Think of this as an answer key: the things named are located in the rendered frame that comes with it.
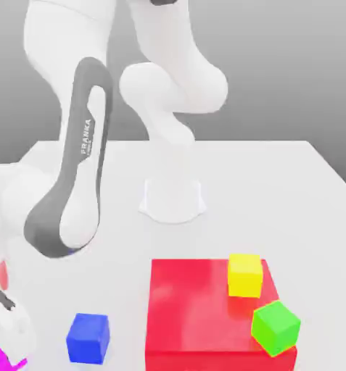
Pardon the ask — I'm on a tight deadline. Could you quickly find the small green cube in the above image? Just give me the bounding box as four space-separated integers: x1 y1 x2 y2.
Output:
250 300 302 358

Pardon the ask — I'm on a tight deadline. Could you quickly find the large red box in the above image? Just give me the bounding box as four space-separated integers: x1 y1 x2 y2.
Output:
144 258 298 371

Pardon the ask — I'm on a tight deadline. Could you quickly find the small yellow cube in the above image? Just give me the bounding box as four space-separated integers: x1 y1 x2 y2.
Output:
227 253 264 299

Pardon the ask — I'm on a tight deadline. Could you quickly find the small blue cube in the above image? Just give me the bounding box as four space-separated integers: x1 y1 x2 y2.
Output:
65 312 111 366

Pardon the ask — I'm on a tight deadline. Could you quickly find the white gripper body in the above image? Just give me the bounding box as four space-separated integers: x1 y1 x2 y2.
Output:
0 299 36 365

